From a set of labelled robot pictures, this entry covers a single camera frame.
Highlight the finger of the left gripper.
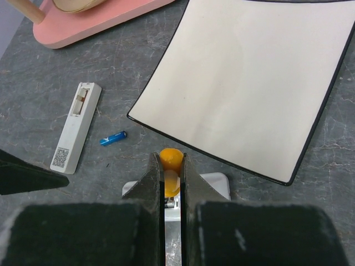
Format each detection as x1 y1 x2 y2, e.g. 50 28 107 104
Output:
1 150 69 195

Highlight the white square plate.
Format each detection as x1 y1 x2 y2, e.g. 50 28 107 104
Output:
128 1 354 185

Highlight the orange handled screwdriver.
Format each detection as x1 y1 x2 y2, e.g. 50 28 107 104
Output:
159 148 184 208

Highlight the blue battery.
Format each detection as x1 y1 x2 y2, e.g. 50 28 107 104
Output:
100 131 128 146

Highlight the wide white remote control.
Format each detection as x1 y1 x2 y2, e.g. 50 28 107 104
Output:
122 172 231 222

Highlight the slim white remote control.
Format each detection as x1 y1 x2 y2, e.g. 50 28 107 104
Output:
50 83 102 175

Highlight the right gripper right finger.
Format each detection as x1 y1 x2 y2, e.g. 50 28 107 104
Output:
181 155 348 265

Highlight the pink three-tier shelf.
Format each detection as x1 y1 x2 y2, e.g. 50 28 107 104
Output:
8 0 172 49

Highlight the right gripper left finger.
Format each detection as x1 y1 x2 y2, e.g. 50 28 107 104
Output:
1 153 161 265

